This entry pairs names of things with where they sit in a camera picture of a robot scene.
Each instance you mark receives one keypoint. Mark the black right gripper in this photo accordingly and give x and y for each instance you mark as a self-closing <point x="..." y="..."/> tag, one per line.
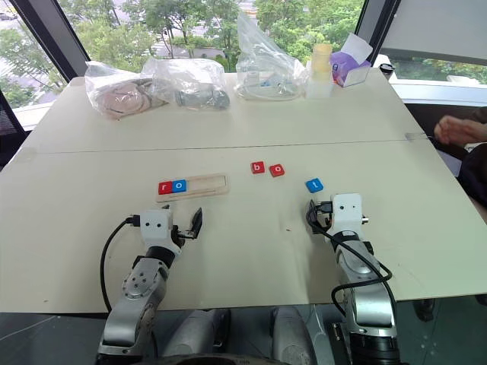
<point x="322" y="217"/>

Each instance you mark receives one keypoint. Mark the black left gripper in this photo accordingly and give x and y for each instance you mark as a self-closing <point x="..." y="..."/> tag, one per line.
<point x="182" y="235"/>

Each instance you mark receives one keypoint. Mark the blue tile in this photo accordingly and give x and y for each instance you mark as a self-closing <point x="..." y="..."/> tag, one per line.
<point x="314" y="185"/>

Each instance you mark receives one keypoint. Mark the red letter tile o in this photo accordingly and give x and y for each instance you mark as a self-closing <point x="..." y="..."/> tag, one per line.
<point x="277" y="170"/>

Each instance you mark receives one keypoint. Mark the red letter tile b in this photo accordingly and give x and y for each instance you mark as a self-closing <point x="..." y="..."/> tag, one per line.
<point x="258" y="168"/>

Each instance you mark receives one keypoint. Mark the person's forearm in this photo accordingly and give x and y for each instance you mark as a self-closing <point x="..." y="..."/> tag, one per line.
<point x="480" y="127"/>

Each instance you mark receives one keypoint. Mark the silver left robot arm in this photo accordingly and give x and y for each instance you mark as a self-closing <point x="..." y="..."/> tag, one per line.
<point x="139" y="289"/>

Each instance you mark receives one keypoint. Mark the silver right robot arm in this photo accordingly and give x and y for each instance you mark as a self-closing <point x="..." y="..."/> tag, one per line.
<point x="367" y="300"/>

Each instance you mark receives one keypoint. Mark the blue letter o block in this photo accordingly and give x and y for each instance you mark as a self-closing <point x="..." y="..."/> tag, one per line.
<point x="179" y="186"/>

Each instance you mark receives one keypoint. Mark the red letter tile r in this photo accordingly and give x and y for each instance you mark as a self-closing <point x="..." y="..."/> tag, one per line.
<point x="164" y="187"/>

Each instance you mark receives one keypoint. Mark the wooden letter tile tray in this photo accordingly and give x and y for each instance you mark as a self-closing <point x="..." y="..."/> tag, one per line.
<point x="207" y="186"/>

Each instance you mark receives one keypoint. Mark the grey rounded robot leg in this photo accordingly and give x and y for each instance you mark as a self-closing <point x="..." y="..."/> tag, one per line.
<point x="291" y="336"/>
<point x="198" y="334"/>

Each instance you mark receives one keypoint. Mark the person's bare hand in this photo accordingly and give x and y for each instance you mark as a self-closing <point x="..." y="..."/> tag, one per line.
<point x="454" y="131"/>

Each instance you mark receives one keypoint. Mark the clear tape strip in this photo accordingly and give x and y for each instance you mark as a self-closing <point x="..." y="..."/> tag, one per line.
<point x="415" y="136"/>

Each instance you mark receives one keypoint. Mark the plastic bag with grey contents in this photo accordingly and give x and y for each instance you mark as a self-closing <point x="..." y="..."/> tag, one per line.
<point x="198" y="91"/>

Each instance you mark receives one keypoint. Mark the plastic bag with pink contents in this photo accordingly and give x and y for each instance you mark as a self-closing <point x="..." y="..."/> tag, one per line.
<point x="119" y="97"/>

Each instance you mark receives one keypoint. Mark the yellow-capped bottle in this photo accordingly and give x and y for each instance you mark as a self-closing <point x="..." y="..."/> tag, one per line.
<point x="320" y="68"/>

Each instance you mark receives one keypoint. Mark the purple tissue box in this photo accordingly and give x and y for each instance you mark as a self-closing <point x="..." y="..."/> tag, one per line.
<point x="348" y="70"/>

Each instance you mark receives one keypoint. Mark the tall clear plastic bag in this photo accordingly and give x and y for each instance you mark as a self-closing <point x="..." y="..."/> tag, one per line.
<point x="262" y="72"/>

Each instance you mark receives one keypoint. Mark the person's dark clothing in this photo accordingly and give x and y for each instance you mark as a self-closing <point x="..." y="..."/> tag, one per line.
<point x="475" y="171"/>

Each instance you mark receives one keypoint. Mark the small black round object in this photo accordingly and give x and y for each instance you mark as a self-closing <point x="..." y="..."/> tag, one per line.
<point x="386" y="68"/>

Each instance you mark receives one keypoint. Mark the black mesh chair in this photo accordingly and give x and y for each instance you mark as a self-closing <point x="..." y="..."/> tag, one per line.
<point x="9" y="129"/>

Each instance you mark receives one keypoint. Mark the grey roller blind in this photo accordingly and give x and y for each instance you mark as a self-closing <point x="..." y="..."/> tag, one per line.
<point x="437" y="26"/>

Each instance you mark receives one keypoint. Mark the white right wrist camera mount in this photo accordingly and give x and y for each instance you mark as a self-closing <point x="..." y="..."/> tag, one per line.
<point x="346" y="211"/>

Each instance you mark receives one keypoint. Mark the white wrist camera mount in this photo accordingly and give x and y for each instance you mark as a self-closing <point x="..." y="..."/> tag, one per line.
<point x="346" y="211"/>
<point x="154" y="226"/>

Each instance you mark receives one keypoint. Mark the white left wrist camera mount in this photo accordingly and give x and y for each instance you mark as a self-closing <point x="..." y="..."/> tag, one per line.
<point x="154" y="226"/>

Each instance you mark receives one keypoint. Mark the dark window frame pillar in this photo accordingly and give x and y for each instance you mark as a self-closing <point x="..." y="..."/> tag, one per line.
<point x="374" y="30"/>
<point x="49" y="34"/>

